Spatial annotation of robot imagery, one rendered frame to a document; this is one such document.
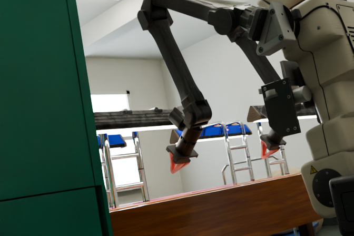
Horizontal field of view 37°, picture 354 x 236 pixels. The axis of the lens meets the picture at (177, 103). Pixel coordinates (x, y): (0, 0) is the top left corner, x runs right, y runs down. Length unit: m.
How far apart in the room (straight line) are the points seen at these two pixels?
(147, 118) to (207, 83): 6.31
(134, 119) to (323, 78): 0.76
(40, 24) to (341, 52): 0.80
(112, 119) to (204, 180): 6.61
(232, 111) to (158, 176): 1.64
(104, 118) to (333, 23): 0.86
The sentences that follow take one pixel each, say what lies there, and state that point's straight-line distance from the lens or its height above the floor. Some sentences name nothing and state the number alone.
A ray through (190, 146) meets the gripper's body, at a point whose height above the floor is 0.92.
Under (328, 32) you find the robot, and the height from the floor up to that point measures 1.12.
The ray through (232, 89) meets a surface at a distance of 7.94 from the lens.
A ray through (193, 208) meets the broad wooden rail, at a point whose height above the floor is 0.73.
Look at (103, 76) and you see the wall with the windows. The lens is 8.31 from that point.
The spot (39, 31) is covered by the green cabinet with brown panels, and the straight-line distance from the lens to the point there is 1.43.
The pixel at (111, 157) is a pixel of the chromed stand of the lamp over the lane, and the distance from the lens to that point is 2.09.
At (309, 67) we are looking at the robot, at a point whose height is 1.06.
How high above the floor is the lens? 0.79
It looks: 9 degrees up
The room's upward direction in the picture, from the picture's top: 10 degrees counter-clockwise
